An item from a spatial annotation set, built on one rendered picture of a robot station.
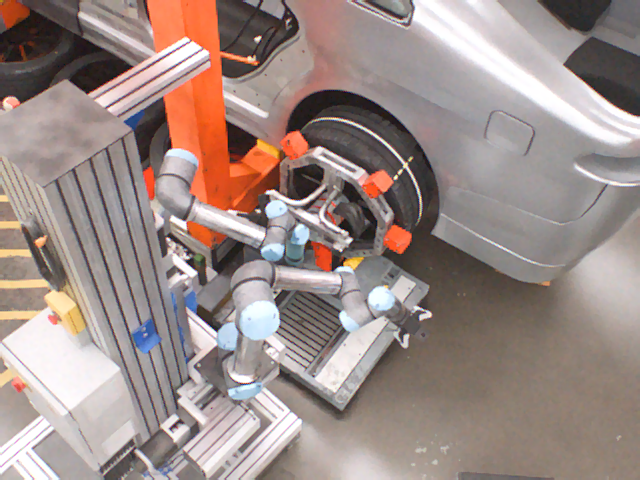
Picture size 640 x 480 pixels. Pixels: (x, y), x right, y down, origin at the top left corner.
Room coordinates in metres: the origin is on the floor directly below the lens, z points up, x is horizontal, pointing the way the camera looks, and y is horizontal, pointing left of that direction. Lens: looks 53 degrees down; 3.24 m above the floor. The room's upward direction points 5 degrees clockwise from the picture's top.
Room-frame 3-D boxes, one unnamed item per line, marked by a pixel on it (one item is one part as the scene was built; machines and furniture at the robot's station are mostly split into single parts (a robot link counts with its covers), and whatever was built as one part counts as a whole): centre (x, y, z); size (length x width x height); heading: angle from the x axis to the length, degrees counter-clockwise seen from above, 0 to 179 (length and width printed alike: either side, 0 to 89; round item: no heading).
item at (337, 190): (1.83, -0.06, 1.03); 0.19 x 0.18 x 0.11; 149
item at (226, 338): (1.20, 0.28, 0.98); 0.13 x 0.12 x 0.14; 20
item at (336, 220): (1.92, 0.00, 0.85); 0.21 x 0.14 x 0.14; 149
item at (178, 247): (1.88, 0.68, 0.51); 0.20 x 0.14 x 0.13; 51
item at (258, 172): (2.32, 0.35, 0.69); 0.52 x 0.17 x 0.35; 149
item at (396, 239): (1.82, -0.31, 0.85); 0.09 x 0.08 x 0.07; 59
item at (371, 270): (2.13, -0.13, 0.32); 0.40 x 0.30 x 0.28; 59
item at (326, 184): (1.93, 0.11, 1.03); 0.19 x 0.18 x 0.11; 149
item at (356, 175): (1.98, -0.04, 0.85); 0.54 x 0.07 x 0.54; 59
